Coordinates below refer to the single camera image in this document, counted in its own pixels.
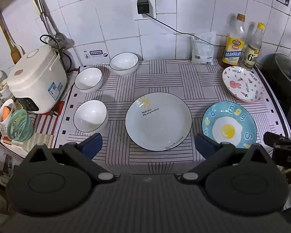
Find white bowl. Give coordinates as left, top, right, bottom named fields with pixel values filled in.
left=73, top=100, right=108, bottom=133
left=109, top=52, right=139, bottom=76
left=74, top=67, right=103, bottom=94

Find large white sun plate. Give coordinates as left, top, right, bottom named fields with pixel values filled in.
left=125, top=92, right=192, bottom=151

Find blue fried egg plate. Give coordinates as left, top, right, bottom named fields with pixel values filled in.
left=202, top=101, right=257, bottom=149

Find red striped cloth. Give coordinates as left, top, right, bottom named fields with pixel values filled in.
left=0, top=101, right=65, bottom=158

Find white pink bunny plate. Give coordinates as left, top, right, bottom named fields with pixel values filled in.
left=222, top=66, right=264, bottom=103

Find green plastic strainer basket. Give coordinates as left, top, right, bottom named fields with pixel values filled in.
left=7, top=110, right=33, bottom=142

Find black wok with lid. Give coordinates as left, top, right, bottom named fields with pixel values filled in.
left=261, top=54, right=291, bottom=94

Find white cup with egg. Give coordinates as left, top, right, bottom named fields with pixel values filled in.
left=0, top=99, right=16, bottom=136

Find yellow label cooking wine bottle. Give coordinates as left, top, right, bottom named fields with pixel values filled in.
left=222, top=13, right=246, bottom=66

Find striped table cloth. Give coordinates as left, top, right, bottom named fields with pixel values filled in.
left=53, top=59, right=291, bottom=175

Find white rice cooker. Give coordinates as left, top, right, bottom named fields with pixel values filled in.
left=7, top=45, right=68, bottom=114

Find white salt bag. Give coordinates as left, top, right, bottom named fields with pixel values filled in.
left=191, top=32, right=216, bottom=65

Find wooden spatula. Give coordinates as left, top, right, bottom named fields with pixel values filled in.
left=0, top=12, right=25, bottom=64

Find white bowl back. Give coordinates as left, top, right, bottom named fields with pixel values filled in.
left=109, top=52, right=139, bottom=76

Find hanging metal utensils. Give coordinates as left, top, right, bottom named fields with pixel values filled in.
left=32, top=0, right=68, bottom=50

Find black power adapter plug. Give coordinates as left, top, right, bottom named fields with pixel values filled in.
left=137, top=0, right=150, bottom=15

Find rice cooker black cord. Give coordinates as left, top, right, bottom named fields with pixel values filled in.
left=39, top=34, right=76, bottom=95

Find white wall socket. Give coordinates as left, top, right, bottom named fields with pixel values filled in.
left=131, top=0, right=157, bottom=21

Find black power cable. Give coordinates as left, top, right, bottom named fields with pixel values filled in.
left=121, top=0, right=225, bottom=47

